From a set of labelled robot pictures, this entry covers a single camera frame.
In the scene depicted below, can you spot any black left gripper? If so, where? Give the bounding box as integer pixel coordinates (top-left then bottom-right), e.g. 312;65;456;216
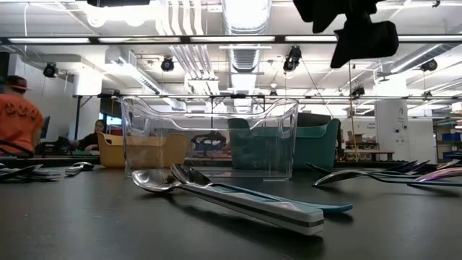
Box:
86;0;151;8

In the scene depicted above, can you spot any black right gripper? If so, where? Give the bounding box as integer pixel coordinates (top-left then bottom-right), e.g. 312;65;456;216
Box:
330;20;400;69

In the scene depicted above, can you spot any shiny metal spoon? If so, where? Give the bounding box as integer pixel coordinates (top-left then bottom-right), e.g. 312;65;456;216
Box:
395;160;422;174
382;160;411;173

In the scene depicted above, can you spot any pinkish metal spoon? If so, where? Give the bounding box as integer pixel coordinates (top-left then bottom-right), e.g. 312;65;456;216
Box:
435;158;462;170

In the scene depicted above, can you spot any pink iridescent spoon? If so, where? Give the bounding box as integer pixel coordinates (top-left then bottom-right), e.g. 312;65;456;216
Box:
407;167;462;183

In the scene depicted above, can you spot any grey handled utensil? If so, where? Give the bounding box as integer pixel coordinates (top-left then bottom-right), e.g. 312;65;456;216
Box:
16;174;61;181

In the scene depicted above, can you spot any spoon with white teal handle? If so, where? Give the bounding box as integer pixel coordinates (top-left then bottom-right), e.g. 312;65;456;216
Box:
131;168;325;236

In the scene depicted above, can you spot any dark grey container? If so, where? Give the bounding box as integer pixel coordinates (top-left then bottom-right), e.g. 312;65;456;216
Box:
296;112;341;128

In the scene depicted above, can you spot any cardboard box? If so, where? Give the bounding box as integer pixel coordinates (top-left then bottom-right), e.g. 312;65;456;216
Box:
346;130;365;144

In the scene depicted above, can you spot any wooden bench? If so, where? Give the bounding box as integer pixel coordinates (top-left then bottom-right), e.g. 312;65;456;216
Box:
342;149;395;163

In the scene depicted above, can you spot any teal plastic bin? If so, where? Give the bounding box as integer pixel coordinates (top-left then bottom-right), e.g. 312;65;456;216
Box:
227;117;342;171

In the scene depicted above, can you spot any clear plastic bin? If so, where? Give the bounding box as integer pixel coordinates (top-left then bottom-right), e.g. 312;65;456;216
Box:
121;95;300;181

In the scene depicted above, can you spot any shelf with blue boxes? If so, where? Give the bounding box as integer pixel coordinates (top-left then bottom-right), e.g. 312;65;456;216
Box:
432;118;462;164

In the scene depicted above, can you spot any person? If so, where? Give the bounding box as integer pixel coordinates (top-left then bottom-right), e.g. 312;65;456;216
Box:
0;74;45;157
77;118;108;152

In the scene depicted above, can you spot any yellow plastic bin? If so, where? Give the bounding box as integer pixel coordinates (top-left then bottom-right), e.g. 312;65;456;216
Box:
96;131;191;169

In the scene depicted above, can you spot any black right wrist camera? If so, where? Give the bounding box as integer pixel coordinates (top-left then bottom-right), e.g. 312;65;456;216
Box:
292;0;347;34

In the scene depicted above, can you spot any black overhead frame bar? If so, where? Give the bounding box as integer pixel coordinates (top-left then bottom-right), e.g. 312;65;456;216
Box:
0;35;462;46

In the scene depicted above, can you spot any silver ventilation duct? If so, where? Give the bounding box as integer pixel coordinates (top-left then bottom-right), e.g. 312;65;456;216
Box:
220;0;272;113

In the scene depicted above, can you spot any spoon with grey handle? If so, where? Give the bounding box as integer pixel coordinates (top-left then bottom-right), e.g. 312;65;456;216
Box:
64;161;95;177

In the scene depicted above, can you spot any spoon with blue handle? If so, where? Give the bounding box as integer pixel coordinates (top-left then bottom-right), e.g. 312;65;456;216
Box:
170;163;354;214

